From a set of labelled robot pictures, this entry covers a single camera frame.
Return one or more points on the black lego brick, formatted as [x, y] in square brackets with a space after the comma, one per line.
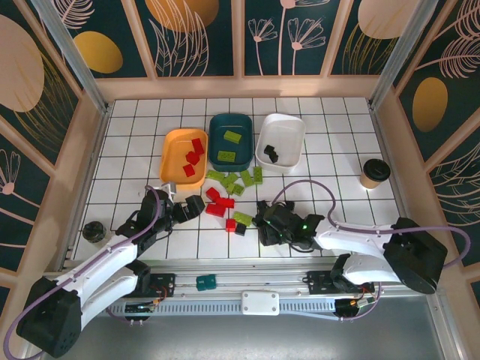
[268, 149]
[261, 207]
[275, 156]
[241, 228]

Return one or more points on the green lego brick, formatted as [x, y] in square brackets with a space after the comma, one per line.
[246, 177]
[258, 175]
[214, 174]
[227, 156]
[232, 136]
[228, 179]
[236, 188]
[242, 216]

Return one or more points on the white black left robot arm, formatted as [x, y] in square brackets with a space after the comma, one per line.
[105, 262]

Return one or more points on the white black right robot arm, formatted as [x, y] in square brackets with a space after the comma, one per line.
[356, 240]

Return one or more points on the orange plastic container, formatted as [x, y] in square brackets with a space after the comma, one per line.
[176, 150]

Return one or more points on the small bottle black cap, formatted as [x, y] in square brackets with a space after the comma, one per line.
[93, 231]

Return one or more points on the teal plastic container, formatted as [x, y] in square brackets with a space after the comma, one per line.
[228, 146]

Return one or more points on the white plastic cover box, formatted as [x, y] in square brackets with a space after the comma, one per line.
[260, 303]

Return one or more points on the teal plastic block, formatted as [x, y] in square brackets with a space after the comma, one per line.
[205, 283]

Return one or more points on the white plastic container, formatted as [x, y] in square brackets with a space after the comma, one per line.
[285, 138]

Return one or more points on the paper coffee cup black lid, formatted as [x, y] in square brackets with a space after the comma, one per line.
[375, 172]

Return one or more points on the aluminium mounting rail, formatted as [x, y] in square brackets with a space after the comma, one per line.
[262, 279]

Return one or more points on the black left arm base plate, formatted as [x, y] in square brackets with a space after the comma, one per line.
[165, 283]

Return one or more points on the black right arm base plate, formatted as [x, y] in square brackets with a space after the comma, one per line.
[318, 283]

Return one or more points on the aluminium side rail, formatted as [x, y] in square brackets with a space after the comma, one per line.
[393, 176]
[90, 176]

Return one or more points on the aluminium corner post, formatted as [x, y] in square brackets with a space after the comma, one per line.
[397, 52]
[71, 52]

